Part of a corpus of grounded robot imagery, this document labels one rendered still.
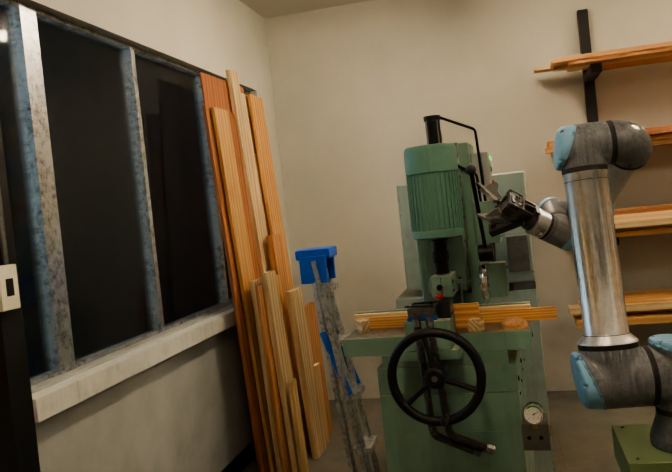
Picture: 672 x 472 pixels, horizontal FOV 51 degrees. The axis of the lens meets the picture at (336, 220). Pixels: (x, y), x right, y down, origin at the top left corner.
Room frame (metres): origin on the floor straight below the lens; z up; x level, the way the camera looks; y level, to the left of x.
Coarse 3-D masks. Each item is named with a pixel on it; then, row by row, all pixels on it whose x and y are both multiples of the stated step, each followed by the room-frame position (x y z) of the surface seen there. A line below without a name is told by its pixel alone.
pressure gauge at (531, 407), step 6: (528, 402) 2.12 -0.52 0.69; (534, 402) 2.11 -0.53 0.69; (528, 408) 2.10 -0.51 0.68; (534, 408) 2.09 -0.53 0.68; (540, 408) 2.08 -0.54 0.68; (522, 414) 2.10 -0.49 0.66; (528, 414) 2.10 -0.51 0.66; (534, 414) 2.09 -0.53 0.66; (540, 414) 2.09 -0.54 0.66; (528, 420) 2.10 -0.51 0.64; (534, 420) 2.09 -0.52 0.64; (540, 420) 2.09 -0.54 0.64; (534, 426) 2.11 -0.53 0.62
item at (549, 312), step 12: (480, 312) 2.34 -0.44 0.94; (492, 312) 2.33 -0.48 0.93; (504, 312) 2.32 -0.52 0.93; (516, 312) 2.31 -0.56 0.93; (528, 312) 2.30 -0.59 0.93; (540, 312) 2.29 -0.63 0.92; (552, 312) 2.28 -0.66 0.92; (372, 324) 2.45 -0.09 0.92; (384, 324) 2.44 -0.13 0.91; (396, 324) 2.42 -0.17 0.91
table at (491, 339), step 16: (352, 336) 2.35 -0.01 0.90; (368, 336) 2.32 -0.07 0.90; (384, 336) 2.29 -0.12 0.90; (400, 336) 2.27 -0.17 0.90; (464, 336) 2.21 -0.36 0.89; (480, 336) 2.19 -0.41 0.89; (496, 336) 2.18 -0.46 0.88; (512, 336) 2.16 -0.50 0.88; (528, 336) 2.15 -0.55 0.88; (352, 352) 2.31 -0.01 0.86; (368, 352) 2.29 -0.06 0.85; (384, 352) 2.28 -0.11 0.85; (416, 352) 2.15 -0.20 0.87; (448, 352) 2.13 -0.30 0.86
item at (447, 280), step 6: (432, 276) 2.36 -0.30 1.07; (438, 276) 2.34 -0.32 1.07; (444, 276) 2.33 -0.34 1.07; (450, 276) 2.33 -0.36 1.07; (432, 282) 2.34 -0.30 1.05; (438, 282) 2.34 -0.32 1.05; (444, 282) 2.33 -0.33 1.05; (450, 282) 2.33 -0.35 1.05; (432, 288) 2.35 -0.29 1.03; (444, 288) 2.33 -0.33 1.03; (450, 288) 2.33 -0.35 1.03; (456, 288) 2.43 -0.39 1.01; (432, 294) 2.35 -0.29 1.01; (438, 294) 2.34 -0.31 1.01; (444, 294) 2.33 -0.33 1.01; (450, 294) 2.33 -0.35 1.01
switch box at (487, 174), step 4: (480, 152) 2.60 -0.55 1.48; (484, 152) 2.60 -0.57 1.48; (472, 156) 2.61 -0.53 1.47; (476, 156) 2.61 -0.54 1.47; (480, 156) 2.60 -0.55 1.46; (484, 156) 2.60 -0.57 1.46; (488, 156) 2.61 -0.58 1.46; (472, 160) 2.61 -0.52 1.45; (476, 160) 2.61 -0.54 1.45; (484, 160) 2.60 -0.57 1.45; (488, 160) 2.60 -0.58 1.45; (476, 164) 2.61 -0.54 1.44; (484, 164) 2.60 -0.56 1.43; (488, 164) 2.60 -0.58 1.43; (476, 168) 2.61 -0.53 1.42; (484, 168) 2.60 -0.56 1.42; (488, 168) 2.60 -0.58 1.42; (476, 172) 2.61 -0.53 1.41; (484, 172) 2.60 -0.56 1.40; (488, 172) 2.60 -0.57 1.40; (484, 176) 2.60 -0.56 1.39; (488, 176) 2.60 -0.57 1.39; (480, 180) 2.60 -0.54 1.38; (484, 180) 2.60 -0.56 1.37; (488, 180) 2.60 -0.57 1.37; (484, 184) 2.60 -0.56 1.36; (488, 184) 2.60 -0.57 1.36
